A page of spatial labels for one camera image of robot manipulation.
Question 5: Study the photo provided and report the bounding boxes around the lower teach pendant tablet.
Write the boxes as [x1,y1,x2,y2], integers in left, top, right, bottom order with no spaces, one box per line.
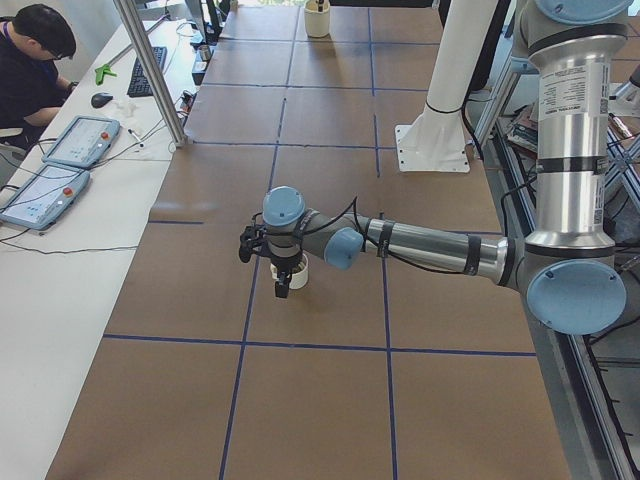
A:
[1,162,90,231]

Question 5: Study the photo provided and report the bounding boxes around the upper teach pendant tablet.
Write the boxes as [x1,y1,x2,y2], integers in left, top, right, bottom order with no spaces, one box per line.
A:
[42,116,120,169]

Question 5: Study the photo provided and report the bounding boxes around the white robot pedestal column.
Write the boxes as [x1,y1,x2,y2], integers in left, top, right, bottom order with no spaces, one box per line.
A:
[395,0,510,173]

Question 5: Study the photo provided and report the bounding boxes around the black white marker pen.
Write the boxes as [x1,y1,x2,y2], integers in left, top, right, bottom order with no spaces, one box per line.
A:
[127,129,144,148]

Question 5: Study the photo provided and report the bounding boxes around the green plastic tool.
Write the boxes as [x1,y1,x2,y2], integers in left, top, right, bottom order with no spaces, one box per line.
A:
[95,63,118,85]

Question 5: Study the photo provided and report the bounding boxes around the white mug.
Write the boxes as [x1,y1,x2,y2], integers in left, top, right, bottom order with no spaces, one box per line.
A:
[270,252,309,291]

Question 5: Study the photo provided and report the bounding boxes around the seated person black shirt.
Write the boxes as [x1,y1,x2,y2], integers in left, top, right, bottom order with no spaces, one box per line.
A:
[1,4,76,150]

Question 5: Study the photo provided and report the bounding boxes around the black keyboard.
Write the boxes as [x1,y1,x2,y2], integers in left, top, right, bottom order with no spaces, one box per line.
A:
[126,45,168,98]

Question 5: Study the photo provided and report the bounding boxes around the black computer mouse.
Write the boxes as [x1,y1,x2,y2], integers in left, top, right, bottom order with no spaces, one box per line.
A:
[90,92,113,109]

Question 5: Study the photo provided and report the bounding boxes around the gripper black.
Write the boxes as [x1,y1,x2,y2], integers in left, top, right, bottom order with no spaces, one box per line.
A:
[269,244,301,299]

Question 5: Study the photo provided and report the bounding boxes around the small metal cup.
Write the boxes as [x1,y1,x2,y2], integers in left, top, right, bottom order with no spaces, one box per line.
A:
[198,44,211,62]

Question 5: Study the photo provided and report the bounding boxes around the stack of books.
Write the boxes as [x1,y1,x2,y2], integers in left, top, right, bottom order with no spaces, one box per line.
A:
[506,105,538,155]

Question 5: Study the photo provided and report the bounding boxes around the teach pendant tablet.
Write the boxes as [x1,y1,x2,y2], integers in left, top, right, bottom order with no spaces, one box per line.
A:
[42,116,120,169]
[1,162,90,231]

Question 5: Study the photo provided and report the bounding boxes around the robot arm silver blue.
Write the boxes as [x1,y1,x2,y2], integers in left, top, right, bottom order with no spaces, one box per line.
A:
[244,1,628,335]

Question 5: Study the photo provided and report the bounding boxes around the aluminium frame post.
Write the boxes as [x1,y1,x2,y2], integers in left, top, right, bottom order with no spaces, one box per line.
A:
[114,0,187,148]

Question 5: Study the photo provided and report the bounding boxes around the crumpled white tissue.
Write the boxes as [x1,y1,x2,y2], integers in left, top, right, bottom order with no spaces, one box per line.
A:
[113,100,138,119]

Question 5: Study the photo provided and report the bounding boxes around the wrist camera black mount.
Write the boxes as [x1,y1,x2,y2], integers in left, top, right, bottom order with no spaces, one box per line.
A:
[238,225,268,263]

